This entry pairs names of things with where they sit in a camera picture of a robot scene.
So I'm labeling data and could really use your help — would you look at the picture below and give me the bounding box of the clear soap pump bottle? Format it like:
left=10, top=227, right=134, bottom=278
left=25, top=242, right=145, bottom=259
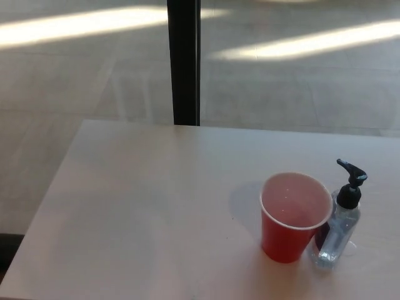
left=309, top=158, right=368, bottom=271

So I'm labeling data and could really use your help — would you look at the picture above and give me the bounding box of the red plastic cup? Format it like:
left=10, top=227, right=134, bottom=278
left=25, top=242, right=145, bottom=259
left=259, top=171, right=334, bottom=264

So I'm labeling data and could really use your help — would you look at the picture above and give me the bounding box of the black window frame post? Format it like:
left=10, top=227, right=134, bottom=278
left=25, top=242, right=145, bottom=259
left=166, top=0, right=201, bottom=127

